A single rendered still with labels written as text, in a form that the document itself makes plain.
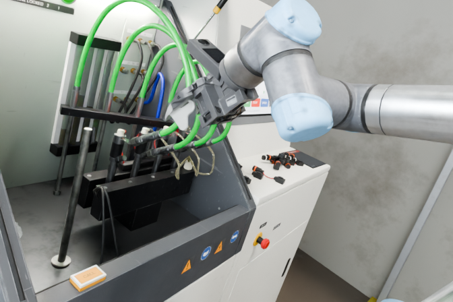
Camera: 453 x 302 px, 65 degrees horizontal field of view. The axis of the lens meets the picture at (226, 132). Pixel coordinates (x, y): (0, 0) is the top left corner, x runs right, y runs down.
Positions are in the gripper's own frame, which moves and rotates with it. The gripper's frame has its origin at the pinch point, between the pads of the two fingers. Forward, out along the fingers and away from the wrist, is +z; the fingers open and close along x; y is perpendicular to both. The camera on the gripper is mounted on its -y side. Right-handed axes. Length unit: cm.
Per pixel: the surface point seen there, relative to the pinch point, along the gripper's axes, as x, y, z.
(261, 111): 61, -8, 37
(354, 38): 198, -52, 54
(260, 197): 30.7, 23.1, 22.9
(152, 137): -4.0, 1.5, 9.3
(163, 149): 2.0, 3.0, 17.1
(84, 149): -18.5, 0.8, 10.4
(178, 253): -4.5, 27.1, 15.4
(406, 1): 207, -54, 17
